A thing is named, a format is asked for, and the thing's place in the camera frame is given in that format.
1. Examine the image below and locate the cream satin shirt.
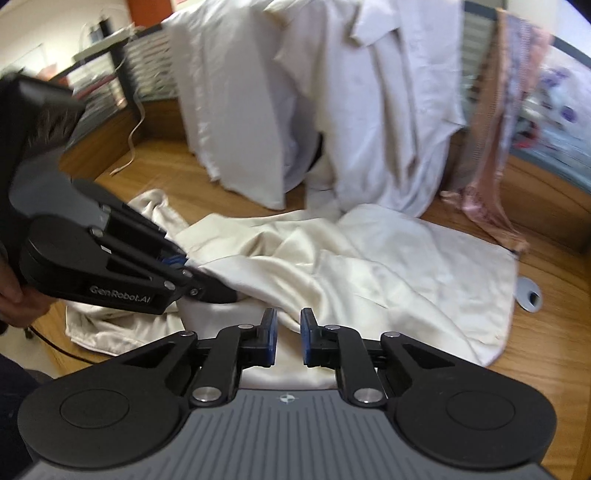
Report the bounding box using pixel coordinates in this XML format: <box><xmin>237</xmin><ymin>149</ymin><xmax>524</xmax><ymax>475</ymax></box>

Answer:
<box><xmin>65</xmin><ymin>189</ymin><xmax>519</xmax><ymax>393</ymax></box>

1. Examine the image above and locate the white charging cable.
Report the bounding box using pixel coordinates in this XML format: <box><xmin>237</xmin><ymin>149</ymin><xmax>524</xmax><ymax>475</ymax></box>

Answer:
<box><xmin>109</xmin><ymin>28</ymin><xmax>149</xmax><ymax>176</ymax></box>

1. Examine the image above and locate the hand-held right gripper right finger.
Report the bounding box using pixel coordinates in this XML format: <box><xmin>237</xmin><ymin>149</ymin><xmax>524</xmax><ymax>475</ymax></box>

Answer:
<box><xmin>300</xmin><ymin>308</ymin><xmax>455</xmax><ymax>408</ymax></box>

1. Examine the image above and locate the grey desk cable grommet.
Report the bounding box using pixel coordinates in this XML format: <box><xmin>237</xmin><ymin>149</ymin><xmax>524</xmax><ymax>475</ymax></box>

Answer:
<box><xmin>514</xmin><ymin>277</ymin><xmax>546</xmax><ymax>315</ymax></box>

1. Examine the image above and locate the smooth white draped garment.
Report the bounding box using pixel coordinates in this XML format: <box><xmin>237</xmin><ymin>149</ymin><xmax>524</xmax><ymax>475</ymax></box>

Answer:
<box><xmin>164</xmin><ymin>0</ymin><xmax>324</xmax><ymax>212</ymax></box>

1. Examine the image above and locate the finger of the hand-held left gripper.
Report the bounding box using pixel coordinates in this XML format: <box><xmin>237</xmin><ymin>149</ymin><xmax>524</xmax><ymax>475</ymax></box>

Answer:
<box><xmin>105</xmin><ymin>250</ymin><xmax>242</xmax><ymax>305</ymax></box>
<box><xmin>73</xmin><ymin>178</ymin><xmax>188</xmax><ymax>269</ymax></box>

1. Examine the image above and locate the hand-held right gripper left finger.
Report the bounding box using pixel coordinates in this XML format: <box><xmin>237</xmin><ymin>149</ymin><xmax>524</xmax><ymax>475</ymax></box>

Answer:
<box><xmin>124</xmin><ymin>308</ymin><xmax>278</xmax><ymax>408</ymax></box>

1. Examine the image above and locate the pink patterned garment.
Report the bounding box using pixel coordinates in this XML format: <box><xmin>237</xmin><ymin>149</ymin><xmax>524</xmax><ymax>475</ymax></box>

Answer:
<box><xmin>438</xmin><ymin>8</ymin><xmax>555</xmax><ymax>256</ymax></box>

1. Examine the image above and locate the person's dark clothing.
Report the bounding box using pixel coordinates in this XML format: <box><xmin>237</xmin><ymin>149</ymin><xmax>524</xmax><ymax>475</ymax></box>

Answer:
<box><xmin>0</xmin><ymin>353</ymin><xmax>54</xmax><ymax>463</ymax></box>

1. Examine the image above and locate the crumpled off-white draped garment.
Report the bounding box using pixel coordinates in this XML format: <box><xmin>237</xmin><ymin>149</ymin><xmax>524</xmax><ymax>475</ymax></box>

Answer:
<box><xmin>272</xmin><ymin>0</ymin><xmax>468</xmax><ymax>219</ymax></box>

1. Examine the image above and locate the person's left hand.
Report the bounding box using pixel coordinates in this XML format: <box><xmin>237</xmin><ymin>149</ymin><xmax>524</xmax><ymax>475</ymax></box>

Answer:
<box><xmin>0</xmin><ymin>272</ymin><xmax>54</xmax><ymax>328</ymax></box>

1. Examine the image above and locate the black cable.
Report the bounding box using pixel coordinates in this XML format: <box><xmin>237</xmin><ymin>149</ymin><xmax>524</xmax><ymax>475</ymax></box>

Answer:
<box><xmin>24</xmin><ymin>324</ymin><xmax>101</xmax><ymax>368</ymax></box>

